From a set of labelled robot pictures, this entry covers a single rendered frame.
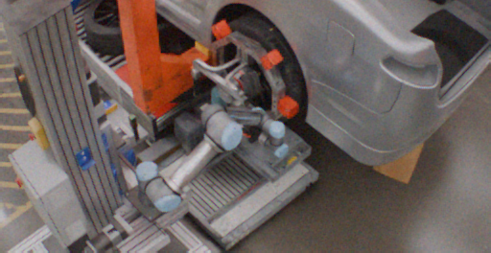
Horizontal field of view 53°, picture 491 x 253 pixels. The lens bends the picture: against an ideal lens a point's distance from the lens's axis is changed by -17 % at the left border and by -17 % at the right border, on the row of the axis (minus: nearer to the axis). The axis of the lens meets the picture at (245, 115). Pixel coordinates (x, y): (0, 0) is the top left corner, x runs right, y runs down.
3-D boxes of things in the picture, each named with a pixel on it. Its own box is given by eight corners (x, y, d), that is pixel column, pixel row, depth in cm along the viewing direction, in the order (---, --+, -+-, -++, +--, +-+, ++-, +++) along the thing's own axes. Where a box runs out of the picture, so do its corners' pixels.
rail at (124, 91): (164, 130, 397) (160, 108, 381) (153, 138, 393) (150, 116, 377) (32, -2, 520) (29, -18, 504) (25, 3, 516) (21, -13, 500)
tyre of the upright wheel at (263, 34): (341, 88, 320) (276, -10, 316) (314, 109, 309) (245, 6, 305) (286, 113, 378) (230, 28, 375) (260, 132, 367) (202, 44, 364)
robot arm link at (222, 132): (152, 196, 272) (230, 115, 271) (169, 218, 264) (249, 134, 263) (139, 190, 262) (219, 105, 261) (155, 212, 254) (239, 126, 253)
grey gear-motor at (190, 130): (238, 134, 407) (237, 99, 381) (192, 167, 388) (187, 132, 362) (221, 120, 416) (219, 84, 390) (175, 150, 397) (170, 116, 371)
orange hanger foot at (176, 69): (228, 65, 390) (227, 25, 365) (167, 103, 366) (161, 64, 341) (212, 53, 398) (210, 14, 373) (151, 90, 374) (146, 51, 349)
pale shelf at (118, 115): (149, 136, 361) (148, 133, 359) (128, 150, 353) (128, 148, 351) (113, 101, 382) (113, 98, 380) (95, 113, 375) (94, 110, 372)
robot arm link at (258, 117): (187, 115, 270) (253, 122, 307) (200, 129, 264) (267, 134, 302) (198, 94, 266) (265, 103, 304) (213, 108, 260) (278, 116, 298)
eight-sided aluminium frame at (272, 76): (283, 132, 342) (287, 63, 302) (275, 139, 339) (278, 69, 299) (221, 84, 369) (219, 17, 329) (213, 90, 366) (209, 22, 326)
